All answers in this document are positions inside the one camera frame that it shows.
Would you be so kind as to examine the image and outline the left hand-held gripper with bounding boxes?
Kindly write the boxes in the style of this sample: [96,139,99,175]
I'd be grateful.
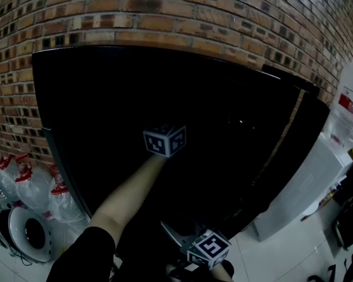
[143,124,187,159]

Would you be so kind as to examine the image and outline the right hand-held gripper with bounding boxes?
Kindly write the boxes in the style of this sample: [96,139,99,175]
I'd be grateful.
[159,220,232,271]

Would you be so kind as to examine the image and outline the black refrigerator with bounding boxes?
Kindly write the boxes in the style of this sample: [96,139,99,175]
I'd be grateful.
[31,45,330,264]

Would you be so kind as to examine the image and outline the person's right forearm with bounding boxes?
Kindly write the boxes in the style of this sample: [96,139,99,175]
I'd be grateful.
[211,262,234,282]

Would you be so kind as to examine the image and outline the person's left forearm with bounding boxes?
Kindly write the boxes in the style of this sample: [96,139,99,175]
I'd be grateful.
[88,153,168,246]

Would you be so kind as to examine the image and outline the person's black clothing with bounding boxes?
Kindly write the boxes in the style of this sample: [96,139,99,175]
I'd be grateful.
[45,226,236,282]

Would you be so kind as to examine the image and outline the black chair base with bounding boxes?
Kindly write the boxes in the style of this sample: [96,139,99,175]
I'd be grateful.
[308,258,353,282]

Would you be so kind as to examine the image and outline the white round fan heaters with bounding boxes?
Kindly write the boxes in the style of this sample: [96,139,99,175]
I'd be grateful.
[0,206,54,263]

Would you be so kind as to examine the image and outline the large clear dispenser bottle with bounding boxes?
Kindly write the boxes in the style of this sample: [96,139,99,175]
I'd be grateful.
[323,63,353,152]

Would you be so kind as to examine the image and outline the clear water jug red handle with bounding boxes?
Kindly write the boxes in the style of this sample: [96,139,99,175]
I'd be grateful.
[0,153,21,208]
[48,163,88,223]
[14,153,55,219]

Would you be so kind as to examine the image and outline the black case metal frame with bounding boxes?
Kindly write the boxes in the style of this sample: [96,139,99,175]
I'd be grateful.
[332,160,353,251]

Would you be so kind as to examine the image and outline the thin black scooter cable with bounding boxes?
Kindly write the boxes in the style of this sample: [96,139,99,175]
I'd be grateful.
[10,247,33,267]

